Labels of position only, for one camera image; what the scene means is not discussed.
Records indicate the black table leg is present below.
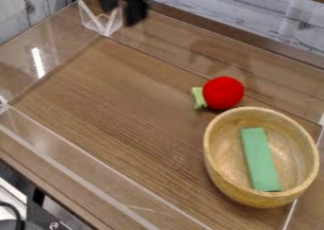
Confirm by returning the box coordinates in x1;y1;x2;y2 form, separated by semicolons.
31;187;45;207

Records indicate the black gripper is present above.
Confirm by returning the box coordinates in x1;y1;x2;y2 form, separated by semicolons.
99;0;150;27

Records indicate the red plush fruit green leaf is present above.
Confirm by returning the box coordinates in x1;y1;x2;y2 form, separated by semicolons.
191;77;244;110

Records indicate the clear acrylic corner bracket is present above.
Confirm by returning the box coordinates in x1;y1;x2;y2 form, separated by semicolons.
78;0;123;37

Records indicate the green rectangular block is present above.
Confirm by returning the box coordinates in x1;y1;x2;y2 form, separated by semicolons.
241;128;282;192

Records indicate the black cable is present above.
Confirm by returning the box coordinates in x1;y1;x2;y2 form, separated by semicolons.
0;202;24;230

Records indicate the wooden bowl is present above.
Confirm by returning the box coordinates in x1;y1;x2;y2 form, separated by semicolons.
203;107;320;208

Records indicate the clear acrylic tray wall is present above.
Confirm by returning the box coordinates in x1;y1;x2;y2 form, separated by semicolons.
0;98;213;230

